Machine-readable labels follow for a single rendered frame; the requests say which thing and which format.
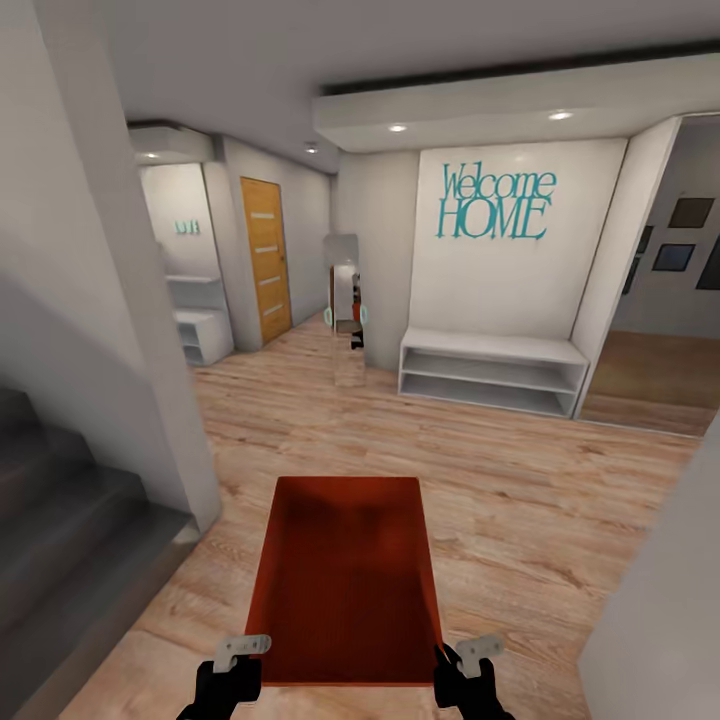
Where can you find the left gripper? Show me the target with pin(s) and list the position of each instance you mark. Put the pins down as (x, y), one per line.
(241, 684)

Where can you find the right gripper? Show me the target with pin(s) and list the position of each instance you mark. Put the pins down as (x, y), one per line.
(452, 688)

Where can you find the standing mirror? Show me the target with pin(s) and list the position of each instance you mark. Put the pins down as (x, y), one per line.
(347, 315)

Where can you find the storage box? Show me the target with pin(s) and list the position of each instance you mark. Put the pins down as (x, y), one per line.
(345, 586)

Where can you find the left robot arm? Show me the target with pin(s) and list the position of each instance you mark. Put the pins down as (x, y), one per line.
(231, 678)

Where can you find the door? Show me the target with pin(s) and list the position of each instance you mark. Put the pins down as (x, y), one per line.
(265, 235)

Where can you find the stairs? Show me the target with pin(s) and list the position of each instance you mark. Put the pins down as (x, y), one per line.
(82, 554)

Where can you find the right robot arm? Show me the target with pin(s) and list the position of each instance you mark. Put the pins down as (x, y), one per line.
(465, 678)

